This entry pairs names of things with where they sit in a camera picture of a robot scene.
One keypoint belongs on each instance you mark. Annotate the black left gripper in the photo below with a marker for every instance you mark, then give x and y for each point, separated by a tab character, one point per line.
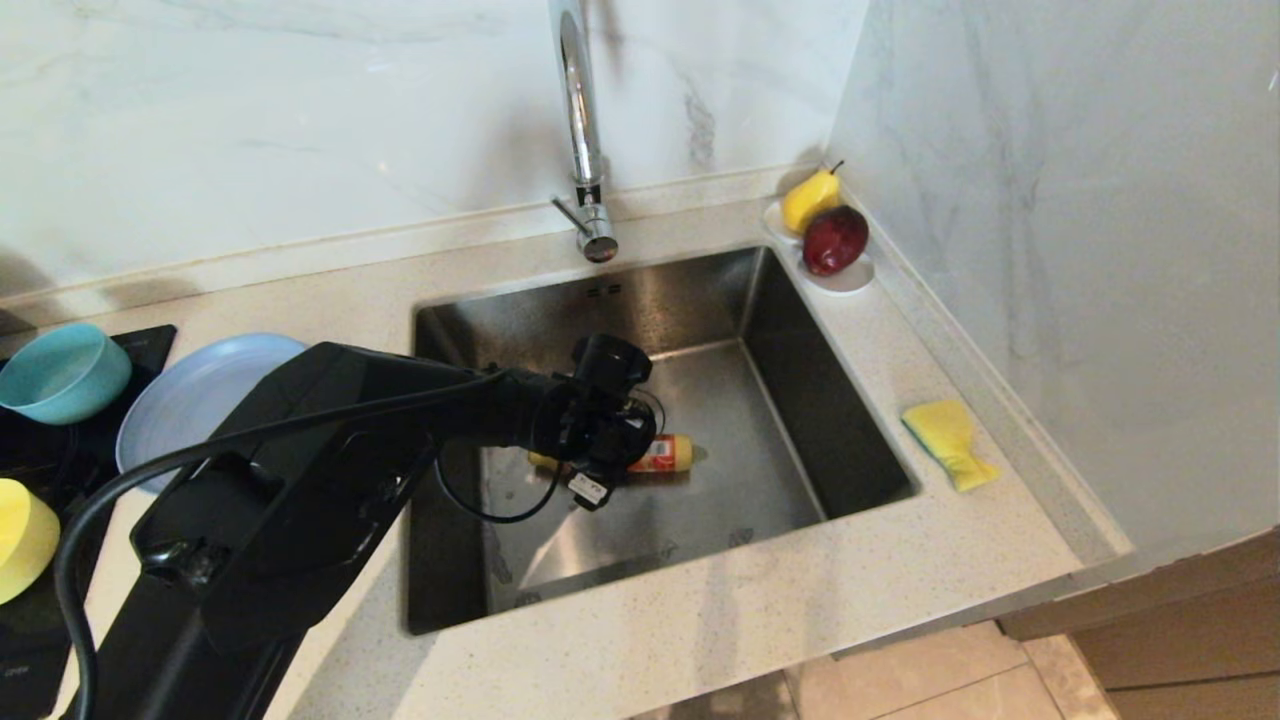
610	445

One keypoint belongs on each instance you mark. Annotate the orange dish soap bottle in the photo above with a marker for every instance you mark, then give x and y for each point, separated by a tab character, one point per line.
665	453

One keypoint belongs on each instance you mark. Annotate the yellow sponge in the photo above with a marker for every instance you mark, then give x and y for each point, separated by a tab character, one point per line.
945	432

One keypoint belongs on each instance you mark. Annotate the chrome faucet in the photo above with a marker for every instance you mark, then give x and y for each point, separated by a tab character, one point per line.
580	100

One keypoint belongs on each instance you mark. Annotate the blue-grey plate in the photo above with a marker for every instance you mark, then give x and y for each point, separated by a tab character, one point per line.
190	400

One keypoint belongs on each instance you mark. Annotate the light blue bowl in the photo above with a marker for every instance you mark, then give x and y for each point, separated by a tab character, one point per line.
65	375

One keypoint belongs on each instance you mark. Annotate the pale yellow bowl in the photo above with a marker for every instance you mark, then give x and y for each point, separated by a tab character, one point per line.
28	540

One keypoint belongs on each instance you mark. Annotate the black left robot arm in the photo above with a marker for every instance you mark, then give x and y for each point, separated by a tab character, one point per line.
330	480

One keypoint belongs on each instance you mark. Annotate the metal sink drain strainer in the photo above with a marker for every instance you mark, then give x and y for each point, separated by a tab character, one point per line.
655	405

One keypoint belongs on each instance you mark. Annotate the stainless steel sink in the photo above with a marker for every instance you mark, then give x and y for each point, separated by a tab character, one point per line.
800	400

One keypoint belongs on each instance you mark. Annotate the dark red apple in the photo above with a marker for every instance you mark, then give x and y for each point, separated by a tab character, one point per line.
834	241

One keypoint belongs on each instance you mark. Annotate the yellow pear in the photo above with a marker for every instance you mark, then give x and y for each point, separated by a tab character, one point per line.
808	204

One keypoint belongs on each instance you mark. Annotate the black induction cooktop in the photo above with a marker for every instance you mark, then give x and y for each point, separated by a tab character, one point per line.
50	640

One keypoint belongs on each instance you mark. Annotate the wooden cabinet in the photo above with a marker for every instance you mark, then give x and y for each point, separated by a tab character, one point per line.
1180	640

